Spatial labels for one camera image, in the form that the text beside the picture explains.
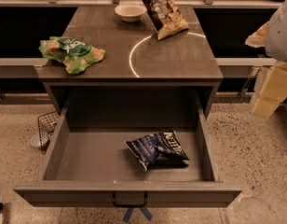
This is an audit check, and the blue chip bag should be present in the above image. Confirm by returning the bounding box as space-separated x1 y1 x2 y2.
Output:
125 130 189 171

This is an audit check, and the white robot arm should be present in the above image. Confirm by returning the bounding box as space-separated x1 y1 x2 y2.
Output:
245 0 287 62

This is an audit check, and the grey counter cabinet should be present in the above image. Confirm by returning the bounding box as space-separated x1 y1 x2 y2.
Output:
36 5 223 114

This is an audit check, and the grey open drawer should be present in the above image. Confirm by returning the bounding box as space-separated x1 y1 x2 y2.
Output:
15 88 241 207

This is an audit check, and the green chip bag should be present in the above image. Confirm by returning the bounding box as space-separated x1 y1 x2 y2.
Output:
38 36 105 75

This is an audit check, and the brown chip bag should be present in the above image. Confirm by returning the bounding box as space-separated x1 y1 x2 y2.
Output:
142 0 189 40

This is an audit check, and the white bowl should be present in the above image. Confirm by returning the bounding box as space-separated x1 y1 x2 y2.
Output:
115 4 146 22

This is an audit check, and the blue tape cross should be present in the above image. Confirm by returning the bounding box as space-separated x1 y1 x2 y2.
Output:
122 207 153 223

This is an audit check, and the white cup on floor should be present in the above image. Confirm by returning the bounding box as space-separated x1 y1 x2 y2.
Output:
30 133 41 147

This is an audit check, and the black wire basket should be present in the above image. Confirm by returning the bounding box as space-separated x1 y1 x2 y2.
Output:
37 111 59 153

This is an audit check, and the black drawer handle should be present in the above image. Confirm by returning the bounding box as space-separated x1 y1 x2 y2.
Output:
112 192 148 208

